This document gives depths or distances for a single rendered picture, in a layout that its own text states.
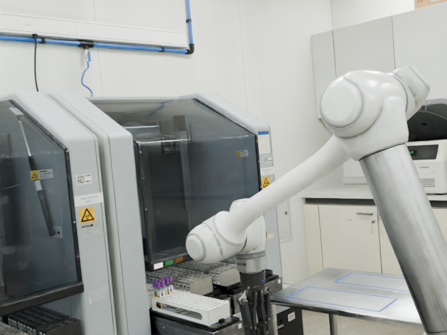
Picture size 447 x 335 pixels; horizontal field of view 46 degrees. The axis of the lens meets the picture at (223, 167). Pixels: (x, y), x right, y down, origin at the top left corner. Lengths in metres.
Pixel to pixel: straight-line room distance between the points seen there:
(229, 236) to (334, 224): 2.84
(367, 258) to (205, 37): 1.98
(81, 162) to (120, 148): 0.15
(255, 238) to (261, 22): 2.79
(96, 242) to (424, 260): 1.02
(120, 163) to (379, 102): 0.97
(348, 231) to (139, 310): 2.52
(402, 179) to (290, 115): 3.16
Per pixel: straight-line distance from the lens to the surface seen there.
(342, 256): 4.18
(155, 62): 3.32
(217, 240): 1.36
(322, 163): 1.34
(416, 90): 1.23
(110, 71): 3.11
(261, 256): 1.53
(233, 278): 2.11
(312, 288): 1.99
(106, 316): 1.78
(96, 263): 1.72
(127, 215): 1.77
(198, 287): 1.98
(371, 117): 1.05
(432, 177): 3.73
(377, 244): 4.00
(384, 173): 1.08
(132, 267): 1.80
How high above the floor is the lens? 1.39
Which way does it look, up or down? 3 degrees down
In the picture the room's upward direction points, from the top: 5 degrees counter-clockwise
